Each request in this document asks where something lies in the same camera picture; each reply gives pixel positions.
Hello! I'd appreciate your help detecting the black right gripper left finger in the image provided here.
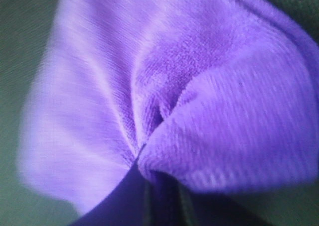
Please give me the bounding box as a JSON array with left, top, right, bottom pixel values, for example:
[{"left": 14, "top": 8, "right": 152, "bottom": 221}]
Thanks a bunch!
[{"left": 65, "top": 146, "right": 150, "bottom": 226}]

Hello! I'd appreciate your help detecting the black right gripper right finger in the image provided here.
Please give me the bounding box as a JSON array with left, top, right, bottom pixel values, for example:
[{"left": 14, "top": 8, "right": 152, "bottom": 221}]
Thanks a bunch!
[{"left": 147, "top": 172, "right": 199, "bottom": 226}]

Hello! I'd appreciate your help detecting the purple microfibre towel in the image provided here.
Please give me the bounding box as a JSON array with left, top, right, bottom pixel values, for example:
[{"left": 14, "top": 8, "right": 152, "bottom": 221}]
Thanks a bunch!
[{"left": 18, "top": 0, "right": 319, "bottom": 214}]

